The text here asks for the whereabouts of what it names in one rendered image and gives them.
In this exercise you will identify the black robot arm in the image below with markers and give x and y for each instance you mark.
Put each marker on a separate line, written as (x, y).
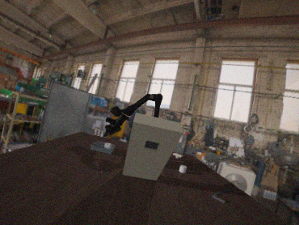
(132, 108)

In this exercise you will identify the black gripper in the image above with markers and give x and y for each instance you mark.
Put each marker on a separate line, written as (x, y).
(112, 129)

